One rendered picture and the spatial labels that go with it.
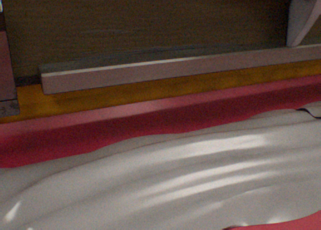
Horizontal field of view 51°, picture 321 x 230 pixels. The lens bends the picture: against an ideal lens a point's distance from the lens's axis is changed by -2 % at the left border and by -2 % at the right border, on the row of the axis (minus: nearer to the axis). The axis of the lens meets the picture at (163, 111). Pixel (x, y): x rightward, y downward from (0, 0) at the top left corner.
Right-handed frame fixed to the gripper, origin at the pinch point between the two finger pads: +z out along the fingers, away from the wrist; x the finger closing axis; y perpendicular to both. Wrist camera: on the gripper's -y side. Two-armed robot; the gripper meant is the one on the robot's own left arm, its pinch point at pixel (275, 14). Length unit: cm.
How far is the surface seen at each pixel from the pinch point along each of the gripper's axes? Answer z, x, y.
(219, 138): 4.5, 5.5, 7.1
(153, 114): 5.3, 0.9, 8.6
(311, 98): 5.3, 2.4, -2.4
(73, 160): 5.1, 4.1, 14.0
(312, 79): 5.3, -0.2, -5.2
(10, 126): 5.3, -0.4, 16.5
